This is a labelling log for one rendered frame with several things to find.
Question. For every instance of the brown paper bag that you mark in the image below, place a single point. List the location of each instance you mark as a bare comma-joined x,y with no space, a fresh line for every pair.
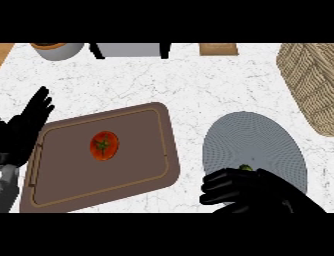
217,49

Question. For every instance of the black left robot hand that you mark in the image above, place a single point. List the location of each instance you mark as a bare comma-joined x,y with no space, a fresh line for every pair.
19,131

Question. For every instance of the wicker basket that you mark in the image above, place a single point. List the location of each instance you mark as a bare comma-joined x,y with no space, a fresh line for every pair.
319,90

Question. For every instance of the brown cutting board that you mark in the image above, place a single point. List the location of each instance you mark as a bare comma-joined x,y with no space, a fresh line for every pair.
105,160

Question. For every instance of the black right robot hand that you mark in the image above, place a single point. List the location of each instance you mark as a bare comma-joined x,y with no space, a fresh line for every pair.
252,193

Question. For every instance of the round grey placemat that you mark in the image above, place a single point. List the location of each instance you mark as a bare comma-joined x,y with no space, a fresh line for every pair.
252,143

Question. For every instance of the red tomato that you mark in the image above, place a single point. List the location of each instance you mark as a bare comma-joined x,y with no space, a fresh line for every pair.
103,145

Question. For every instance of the grey pot with brown rim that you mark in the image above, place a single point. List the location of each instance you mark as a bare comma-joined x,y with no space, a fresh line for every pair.
59,50

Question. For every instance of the green squash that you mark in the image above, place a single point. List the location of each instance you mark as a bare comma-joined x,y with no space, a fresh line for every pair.
245,167

